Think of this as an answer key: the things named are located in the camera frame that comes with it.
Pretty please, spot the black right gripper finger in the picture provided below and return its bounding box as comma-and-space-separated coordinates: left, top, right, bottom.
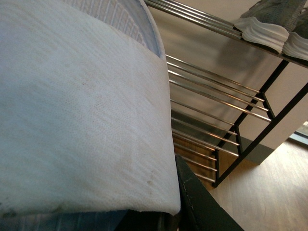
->
175, 154, 243, 231

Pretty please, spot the grey knit sneaker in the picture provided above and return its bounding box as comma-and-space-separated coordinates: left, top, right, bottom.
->
234, 0, 306, 54
282, 7, 308, 61

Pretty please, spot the black metal shoe rack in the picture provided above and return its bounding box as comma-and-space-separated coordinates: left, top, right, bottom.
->
146, 0, 308, 187

